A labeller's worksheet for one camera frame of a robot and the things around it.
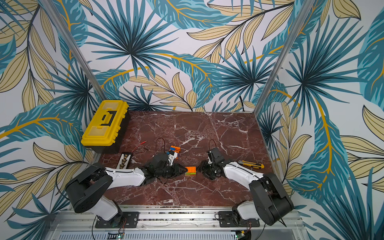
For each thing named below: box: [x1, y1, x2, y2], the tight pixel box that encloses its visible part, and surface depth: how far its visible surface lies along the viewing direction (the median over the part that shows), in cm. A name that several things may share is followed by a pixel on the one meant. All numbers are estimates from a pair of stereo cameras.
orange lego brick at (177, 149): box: [170, 145, 181, 153], surface depth 100 cm
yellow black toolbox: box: [81, 100, 129, 154], surface depth 92 cm
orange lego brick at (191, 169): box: [184, 166, 197, 173], surface depth 85 cm
